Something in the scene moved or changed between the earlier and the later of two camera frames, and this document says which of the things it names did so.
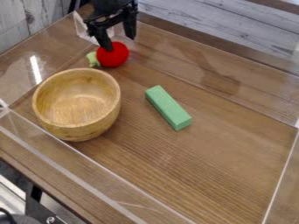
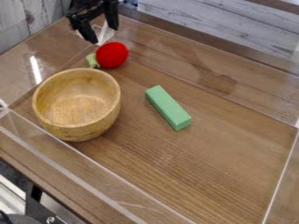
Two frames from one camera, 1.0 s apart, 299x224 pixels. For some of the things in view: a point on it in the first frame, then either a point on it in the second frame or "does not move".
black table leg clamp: x=36 y=209 does not move
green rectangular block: x=168 y=108 does not move
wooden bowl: x=76 y=104 does not move
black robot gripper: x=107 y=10 → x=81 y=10
